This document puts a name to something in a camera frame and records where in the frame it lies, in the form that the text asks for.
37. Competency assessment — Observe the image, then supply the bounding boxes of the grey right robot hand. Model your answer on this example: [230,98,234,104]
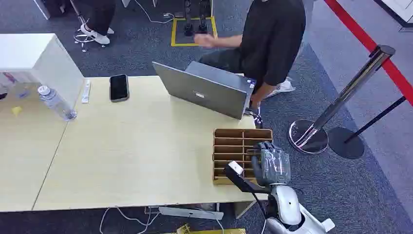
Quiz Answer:
[250,140,292,188]

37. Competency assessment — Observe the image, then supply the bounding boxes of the wooden card box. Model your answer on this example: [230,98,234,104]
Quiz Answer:
[212,128,274,186]

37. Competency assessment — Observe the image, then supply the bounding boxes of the desk leg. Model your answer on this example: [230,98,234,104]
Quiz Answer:
[233,200,258,220]

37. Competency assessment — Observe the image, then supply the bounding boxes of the grey laptop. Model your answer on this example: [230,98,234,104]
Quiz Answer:
[151,61,257,120]

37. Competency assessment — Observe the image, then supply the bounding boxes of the person's hand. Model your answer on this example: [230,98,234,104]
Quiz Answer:
[193,33,216,49]

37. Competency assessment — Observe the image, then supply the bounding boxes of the red barrier belt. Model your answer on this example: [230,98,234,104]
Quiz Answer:
[323,0,413,108]

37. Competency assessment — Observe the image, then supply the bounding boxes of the black robot legs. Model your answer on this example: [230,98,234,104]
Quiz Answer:
[183,0,210,37]

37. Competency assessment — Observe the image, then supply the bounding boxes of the yellow floor tape square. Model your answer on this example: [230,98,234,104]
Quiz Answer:
[170,16,219,48]

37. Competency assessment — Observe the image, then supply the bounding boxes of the black smartphone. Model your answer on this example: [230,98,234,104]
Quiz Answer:
[109,74,130,103]

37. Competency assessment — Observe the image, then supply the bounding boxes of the small white flat packet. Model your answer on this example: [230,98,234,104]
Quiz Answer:
[81,79,92,104]

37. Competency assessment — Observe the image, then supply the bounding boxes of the clear plastic water bottle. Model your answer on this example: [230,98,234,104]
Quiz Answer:
[37,85,78,122]

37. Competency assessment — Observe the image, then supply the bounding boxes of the seated person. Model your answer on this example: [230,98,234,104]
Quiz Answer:
[79,0,116,45]

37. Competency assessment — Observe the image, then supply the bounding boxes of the chrome stool base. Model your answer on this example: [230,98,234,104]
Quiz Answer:
[69,0,108,53]

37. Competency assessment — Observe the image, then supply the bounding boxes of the white cabinet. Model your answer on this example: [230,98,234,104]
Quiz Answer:
[0,33,86,109]

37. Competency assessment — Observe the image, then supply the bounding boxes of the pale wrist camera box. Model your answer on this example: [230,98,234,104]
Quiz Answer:
[227,160,244,176]

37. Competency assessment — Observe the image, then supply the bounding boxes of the black stanchion post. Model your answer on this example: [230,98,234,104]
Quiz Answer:
[327,96,407,160]

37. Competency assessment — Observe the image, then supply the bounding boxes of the chrome stanchion post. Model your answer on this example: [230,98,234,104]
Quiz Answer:
[287,44,396,155]

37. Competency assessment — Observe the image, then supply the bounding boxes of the white cable under desk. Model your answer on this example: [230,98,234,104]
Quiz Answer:
[99,206,161,234]

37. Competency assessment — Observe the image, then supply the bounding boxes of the white floor cable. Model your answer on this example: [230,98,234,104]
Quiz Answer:
[133,0,175,25]

